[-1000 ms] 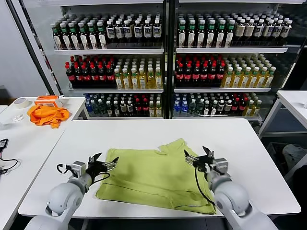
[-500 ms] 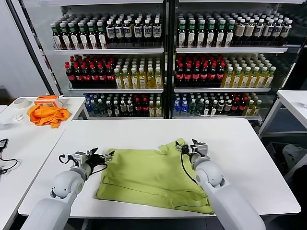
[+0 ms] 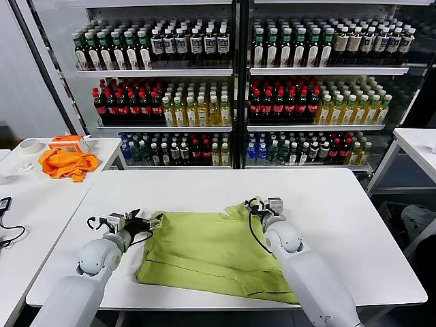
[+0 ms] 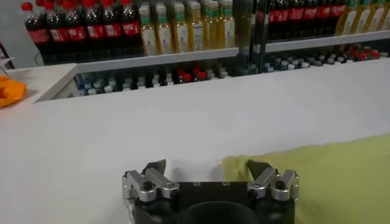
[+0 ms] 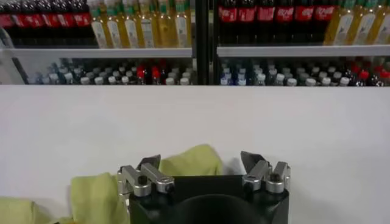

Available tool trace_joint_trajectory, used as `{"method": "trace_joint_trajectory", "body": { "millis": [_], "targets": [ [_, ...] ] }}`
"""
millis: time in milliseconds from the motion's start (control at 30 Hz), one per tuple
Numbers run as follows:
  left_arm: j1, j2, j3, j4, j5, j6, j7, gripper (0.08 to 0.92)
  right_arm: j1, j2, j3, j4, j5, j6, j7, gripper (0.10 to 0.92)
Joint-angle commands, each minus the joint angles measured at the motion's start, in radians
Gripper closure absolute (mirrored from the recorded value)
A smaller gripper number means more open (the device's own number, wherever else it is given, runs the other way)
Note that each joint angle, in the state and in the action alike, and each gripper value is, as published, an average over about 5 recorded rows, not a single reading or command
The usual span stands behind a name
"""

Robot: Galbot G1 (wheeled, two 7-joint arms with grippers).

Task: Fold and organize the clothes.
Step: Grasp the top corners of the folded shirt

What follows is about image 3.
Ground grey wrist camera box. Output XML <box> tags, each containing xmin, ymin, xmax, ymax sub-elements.
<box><xmin>100</xmin><ymin>213</ymin><xmax>125</xmax><ymax>234</ymax></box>
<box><xmin>267</xmin><ymin>196</ymin><xmax>284</xmax><ymax>216</ymax></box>

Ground thin black table cable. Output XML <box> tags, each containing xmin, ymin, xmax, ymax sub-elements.
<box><xmin>0</xmin><ymin>213</ymin><xmax>27</xmax><ymax>249</ymax></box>

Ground black left camera cable loop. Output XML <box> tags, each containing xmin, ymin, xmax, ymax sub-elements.
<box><xmin>86</xmin><ymin>215</ymin><xmax>103</xmax><ymax>232</ymax></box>

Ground black shelf upright post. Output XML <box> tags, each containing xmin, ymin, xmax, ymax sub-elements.
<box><xmin>232</xmin><ymin>0</ymin><xmax>249</xmax><ymax>170</ymax></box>

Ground white metal-framed side table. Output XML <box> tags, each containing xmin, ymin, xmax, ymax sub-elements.
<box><xmin>367</xmin><ymin>127</ymin><xmax>436</xmax><ymax>262</ymax></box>

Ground yellow tea bottle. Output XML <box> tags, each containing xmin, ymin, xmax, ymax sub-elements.
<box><xmin>219</xmin><ymin>95</ymin><xmax>232</xmax><ymax>127</ymax></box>
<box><xmin>208</xmin><ymin>96</ymin><xmax>221</xmax><ymax>127</ymax></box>
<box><xmin>341</xmin><ymin>95</ymin><xmax>357</xmax><ymax>126</ymax></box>
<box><xmin>316</xmin><ymin>95</ymin><xmax>333</xmax><ymax>126</ymax></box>
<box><xmin>161</xmin><ymin>97</ymin><xmax>176</xmax><ymax>128</ymax></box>
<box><xmin>377</xmin><ymin>95</ymin><xmax>393</xmax><ymax>125</ymax></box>
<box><xmin>174</xmin><ymin>97</ymin><xmax>187</xmax><ymax>128</ymax></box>
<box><xmin>185</xmin><ymin>97</ymin><xmax>198</xmax><ymax>128</ymax></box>
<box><xmin>329</xmin><ymin>95</ymin><xmax>345</xmax><ymax>126</ymax></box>
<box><xmin>196</xmin><ymin>96</ymin><xmax>209</xmax><ymax>127</ymax></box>
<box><xmin>354</xmin><ymin>95</ymin><xmax>369</xmax><ymax>126</ymax></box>
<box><xmin>365</xmin><ymin>95</ymin><xmax>381</xmax><ymax>126</ymax></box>

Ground white glass-sided shelf unit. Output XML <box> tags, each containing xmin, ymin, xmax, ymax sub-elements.
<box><xmin>238</xmin><ymin>0</ymin><xmax>436</xmax><ymax>176</ymax></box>
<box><xmin>32</xmin><ymin>0</ymin><xmax>240</xmax><ymax>171</ymax></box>

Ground blue-labelled dark drink bottle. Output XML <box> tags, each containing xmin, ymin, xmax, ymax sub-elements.
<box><xmin>399</xmin><ymin>29</ymin><xmax>416</xmax><ymax>65</ymax></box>
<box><xmin>151</xmin><ymin>29</ymin><xmax>165</xmax><ymax>67</ymax></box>
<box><xmin>203</xmin><ymin>28</ymin><xmax>217</xmax><ymax>67</ymax></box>
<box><xmin>386</xmin><ymin>29</ymin><xmax>403</xmax><ymax>65</ymax></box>
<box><xmin>373</xmin><ymin>29</ymin><xmax>390</xmax><ymax>65</ymax></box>
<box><xmin>175</xmin><ymin>29</ymin><xmax>189</xmax><ymax>67</ymax></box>
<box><xmin>163</xmin><ymin>29</ymin><xmax>177</xmax><ymax>67</ymax></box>
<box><xmin>189</xmin><ymin>29</ymin><xmax>204</xmax><ymax>67</ymax></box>
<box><xmin>360</xmin><ymin>29</ymin><xmax>376</xmax><ymax>65</ymax></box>
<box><xmin>216</xmin><ymin>28</ymin><xmax>230</xmax><ymax>67</ymax></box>

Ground small red-capped dark bottle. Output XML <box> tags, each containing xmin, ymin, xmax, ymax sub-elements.
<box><xmin>191</xmin><ymin>139</ymin><xmax>202</xmax><ymax>167</ymax></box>
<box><xmin>201</xmin><ymin>139</ymin><xmax>213</xmax><ymax>167</ymax></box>
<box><xmin>330</xmin><ymin>138</ymin><xmax>341</xmax><ymax>166</ymax></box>
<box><xmin>340</xmin><ymin>138</ymin><xmax>352</xmax><ymax>166</ymax></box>

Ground beige-labelled dark drink bottle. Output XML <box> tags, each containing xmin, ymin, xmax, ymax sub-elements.
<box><xmin>347</xmin><ymin>27</ymin><xmax>363</xmax><ymax>65</ymax></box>
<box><xmin>333</xmin><ymin>27</ymin><xmax>349</xmax><ymax>65</ymax></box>

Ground red-capped cola bottle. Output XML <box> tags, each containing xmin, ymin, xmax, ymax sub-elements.
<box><xmin>307</xmin><ymin>89</ymin><xmax>322</xmax><ymax>120</ymax></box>
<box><xmin>296</xmin><ymin>89</ymin><xmax>310</xmax><ymax>120</ymax></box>
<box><xmin>116</xmin><ymin>90</ymin><xmax>130</xmax><ymax>121</ymax></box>
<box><xmin>151</xmin><ymin>89</ymin><xmax>164</xmax><ymax>121</ymax></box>
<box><xmin>249</xmin><ymin>89</ymin><xmax>262</xmax><ymax>120</ymax></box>
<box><xmin>106</xmin><ymin>90</ymin><xmax>119</xmax><ymax>121</ymax></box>
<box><xmin>140</xmin><ymin>90</ymin><xmax>153</xmax><ymax>121</ymax></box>
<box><xmin>93</xmin><ymin>89</ymin><xmax>108</xmax><ymax>121</ymax></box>
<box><xmin>261</xmin><ymin>89</ymin><xmax>274</xmax><ymax>120</ymax></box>
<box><xmin>284</xmin><ymin>89</ymin><xmax>298</xmax><ymax>120</ymax></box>
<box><xmin>272</xmin><ymin>89</ymin><xmax>286</xmax><ymax>120</ymax></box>
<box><xmin>129</xmin><ymin>90</ymin><xmax>142</xmax><ymax>121</ymax></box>

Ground black plastic crate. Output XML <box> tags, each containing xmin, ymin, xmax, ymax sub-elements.
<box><xmin>379</xmin><ymin>200</ymin><xmax>436</xmax><ymax>248</ymax></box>

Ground black display tray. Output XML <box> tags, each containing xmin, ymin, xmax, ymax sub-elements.
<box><xmin>247</xmin><ymin>117</ymin><xmax>317</xmax><ymax>126</ymax></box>

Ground black window frame post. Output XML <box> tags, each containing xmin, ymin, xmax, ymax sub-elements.
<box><xmin>7</xmin><ymin>0</ymin><xmax>87</xmax><ymax>137</ymax></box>

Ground crumpled orange cloth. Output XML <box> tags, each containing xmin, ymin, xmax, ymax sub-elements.
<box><xmin>37</xmin><ymin>149</ymin><xmax>100</xmax><ymax>184</ymax></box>

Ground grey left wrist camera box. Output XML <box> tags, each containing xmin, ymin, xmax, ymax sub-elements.
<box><xmin>100</xmin><ymin>213</ymin><xmax>125</xmax><ymax>234</ymax></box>

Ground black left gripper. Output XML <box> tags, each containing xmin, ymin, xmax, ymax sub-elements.
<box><xmin>123</xmin><ymin>208</ymin><xmax>164</xmax><ymax>238</ymax></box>

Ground light green t-shirt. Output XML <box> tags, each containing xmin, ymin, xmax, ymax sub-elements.
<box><xmin>135</xmin><ymin>200</ymin><xmax>300</xmax><ymax>305</ymax></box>

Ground grey bag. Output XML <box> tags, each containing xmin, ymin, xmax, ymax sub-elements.
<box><xmin>401</xmin><ymin>205</ymin><xmax>436</xmax><ymax>241</ymax></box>

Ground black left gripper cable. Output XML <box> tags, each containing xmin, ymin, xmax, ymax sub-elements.
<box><xmin>131</xmin><ymin>230</ymin><xmax>154</xmax><ymax>247</ymax></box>

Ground beige masking tape roll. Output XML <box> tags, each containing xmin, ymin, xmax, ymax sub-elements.
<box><xmin>18</xmin><ymin>138</ymin><xmax>46</xmax><ymax>155</ymax></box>

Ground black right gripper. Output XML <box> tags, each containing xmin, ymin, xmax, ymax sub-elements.
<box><xmin>255</xmin><ymin>201</ymin><xmax>271</xmax><ymax>221</ymax></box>

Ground orange and white box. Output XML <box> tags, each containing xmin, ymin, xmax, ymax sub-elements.
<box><xmin>48</xmin><ymin>135</ymin><xmax>91</xmax><ymax>155</ymax></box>

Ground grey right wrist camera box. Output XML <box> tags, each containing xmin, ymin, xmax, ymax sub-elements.
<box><xmin>267</xmin><ymin>196</ymin><xmax>284</xmax><ymax>216</ymax></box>

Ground green-capped dark tea bottle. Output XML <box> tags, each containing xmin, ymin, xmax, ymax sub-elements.
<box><xmin>292</xmin><ymin>29</ymin><xmax>307</xmax><ymax>68</ymax></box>
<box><xmin>319</xmin><ymin>29</ymin><xmax>335</xmax><ymax>68</ymax></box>
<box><xmin>111</xmin><ymin>31</ymin><xmax>127</xmax><ymax>72</ymax></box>
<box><xmin>306</xmin><ymin>29</ymin><xmax>322</xmax><ymax>68</ymax></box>
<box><xmin>251</xmin><ymin>29</ymin><xmax>266</xmax><ymax>68</ymax></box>
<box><xmin>124</xmin><ymin>31</ymin><xmax>140</xmax><ymax>72</ymax></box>
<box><xmin>97</xmin><ymin>31</ymin><xmax>114</xmax><ymax>72</ymax></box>
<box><xmin>279</xmin><ymin>29</ymin><xmax>294</xmax><ymax>68</ymax></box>
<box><xmin>265</xmin><ymin>29</ymin><xmax>279</xmax><ymax>68</ymax></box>
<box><xmin>73</xmin><ymin>33</ymin><xmax>89</xmax><ymax>72</ymax></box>
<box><xmin>85</xmin><ymin>32</ymin><xmax>102</xmax><ymax>72</ymax></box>
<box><xmin>137</xmin><ymin>31</ymin><xmax>153</xmax><ymax>71</ymax></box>

